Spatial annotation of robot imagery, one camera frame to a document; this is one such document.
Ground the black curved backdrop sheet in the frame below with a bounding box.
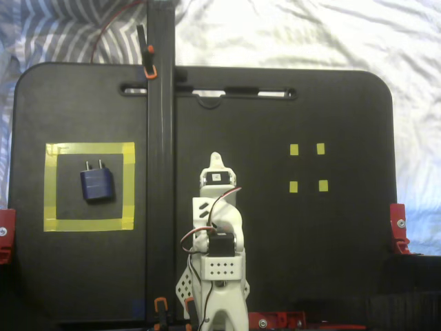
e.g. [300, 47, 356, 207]
[0, 253, 441, 331]

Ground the orange black spring clamp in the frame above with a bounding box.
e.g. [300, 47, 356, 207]
[136, 24, 158, 80]
[153, 297, 170, 331]
[184, 298, 200, 329]

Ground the red plastic corner bracket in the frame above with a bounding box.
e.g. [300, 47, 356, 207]
[0, 208, 17, 265]
[389, 203, 411, 255]

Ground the white grey patterned bedsheet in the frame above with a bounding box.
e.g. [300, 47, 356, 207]
[0, 0, 441, 256]

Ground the yellow tape square outline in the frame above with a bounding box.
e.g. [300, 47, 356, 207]
[43, 141, 136, 232]

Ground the red white servo cable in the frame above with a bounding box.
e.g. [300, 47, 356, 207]
[181, 187, 243, 258]

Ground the blue white charger block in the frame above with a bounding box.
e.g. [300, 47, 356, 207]
[79, 159, 116, 204]

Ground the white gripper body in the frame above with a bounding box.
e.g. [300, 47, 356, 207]
[198, 167, 240, 197]

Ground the thin red wire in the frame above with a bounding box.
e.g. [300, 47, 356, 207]
[90, 0, 145, 65]

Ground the red post base bracket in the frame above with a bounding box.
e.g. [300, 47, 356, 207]
[247, 311, 307, 330]

